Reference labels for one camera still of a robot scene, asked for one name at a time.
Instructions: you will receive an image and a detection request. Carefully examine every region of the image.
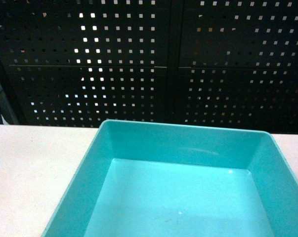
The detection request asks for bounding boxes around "teal plastic bin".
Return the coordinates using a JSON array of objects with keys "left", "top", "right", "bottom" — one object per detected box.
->
[{"left": 43, "top": 120, "right": 298, "bottom": 237}]

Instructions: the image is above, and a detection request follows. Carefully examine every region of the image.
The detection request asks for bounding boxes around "black perforated panel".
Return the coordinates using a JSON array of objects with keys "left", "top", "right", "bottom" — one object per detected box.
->
[{"left": 0, "top": 0, "right": 298, "bottom": 134}]

